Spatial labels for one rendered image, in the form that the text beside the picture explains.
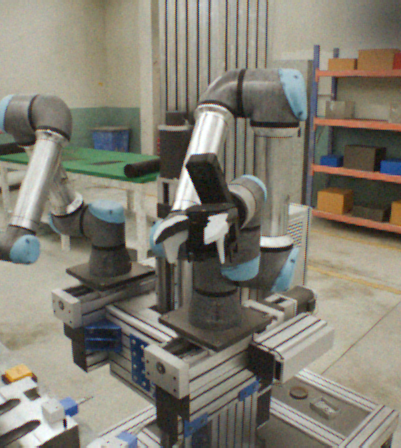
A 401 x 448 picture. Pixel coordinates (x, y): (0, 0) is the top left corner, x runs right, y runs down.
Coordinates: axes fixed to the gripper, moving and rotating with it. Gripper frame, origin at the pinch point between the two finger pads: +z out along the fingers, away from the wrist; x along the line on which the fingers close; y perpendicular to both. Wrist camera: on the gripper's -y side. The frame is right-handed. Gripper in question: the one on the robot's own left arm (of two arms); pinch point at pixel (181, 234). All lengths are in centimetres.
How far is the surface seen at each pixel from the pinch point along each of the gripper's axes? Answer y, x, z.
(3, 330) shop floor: 120, 225, -172
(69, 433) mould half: 53, 43, -17
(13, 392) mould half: 49, 64, -23
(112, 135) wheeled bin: 21, 403, -668
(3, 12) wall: -194, 502, -567
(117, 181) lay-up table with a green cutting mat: 42, 190, -304
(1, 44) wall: -147, 511, -559
